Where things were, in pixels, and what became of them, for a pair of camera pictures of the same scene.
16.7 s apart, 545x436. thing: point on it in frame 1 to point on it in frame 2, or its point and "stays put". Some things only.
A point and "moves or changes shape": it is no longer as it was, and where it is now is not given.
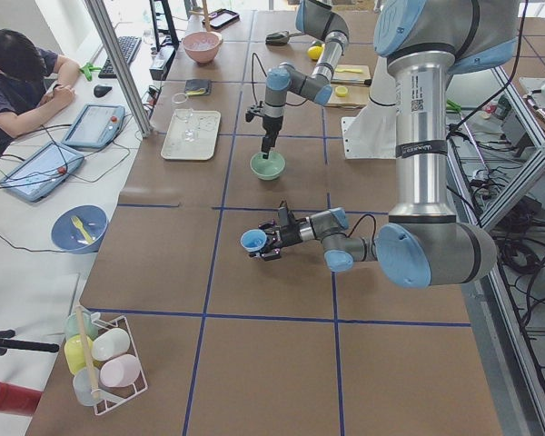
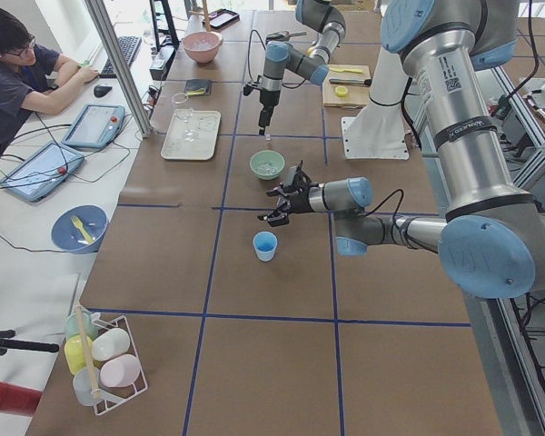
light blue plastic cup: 252,239 moves or changes shape
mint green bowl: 267,169 stays put
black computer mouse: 99,91 stays put
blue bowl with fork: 79,229 stays put
